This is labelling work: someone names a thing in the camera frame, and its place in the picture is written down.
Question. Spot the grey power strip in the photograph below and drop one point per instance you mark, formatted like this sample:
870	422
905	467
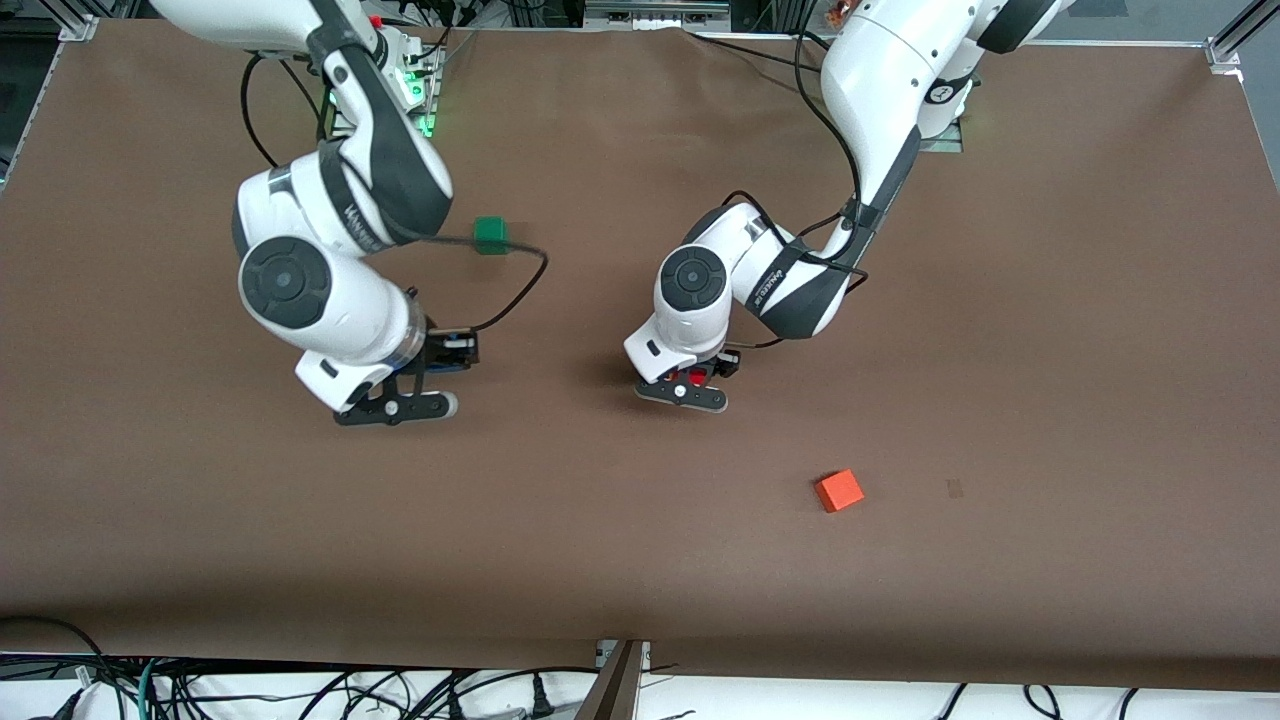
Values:
655	12

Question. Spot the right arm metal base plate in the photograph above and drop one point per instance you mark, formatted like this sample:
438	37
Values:
428	95

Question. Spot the aluminium frame profile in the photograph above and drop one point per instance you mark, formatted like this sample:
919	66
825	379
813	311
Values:
78	25
1225	50

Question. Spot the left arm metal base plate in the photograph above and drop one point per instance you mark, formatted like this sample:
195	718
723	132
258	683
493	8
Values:
945	145

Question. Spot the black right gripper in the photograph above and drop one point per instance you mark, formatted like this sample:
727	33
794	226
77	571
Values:
446	351

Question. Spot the red wooden block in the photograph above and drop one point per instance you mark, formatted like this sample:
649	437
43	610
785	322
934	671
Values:
697	378

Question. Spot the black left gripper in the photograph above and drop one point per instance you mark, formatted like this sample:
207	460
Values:
722	365

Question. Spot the green wooden block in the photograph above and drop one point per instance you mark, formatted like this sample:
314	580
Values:
490	232

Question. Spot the black power plug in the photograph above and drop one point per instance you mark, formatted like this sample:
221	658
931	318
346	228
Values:
541	700

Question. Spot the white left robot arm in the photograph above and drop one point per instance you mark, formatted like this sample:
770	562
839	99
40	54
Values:
880	70

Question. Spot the brown table cover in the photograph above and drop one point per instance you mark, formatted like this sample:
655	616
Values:
600	550

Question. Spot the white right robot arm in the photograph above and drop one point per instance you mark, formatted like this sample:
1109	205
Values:
330	300

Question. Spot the orange wooden block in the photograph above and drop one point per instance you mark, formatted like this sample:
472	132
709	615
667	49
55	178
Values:
840	491

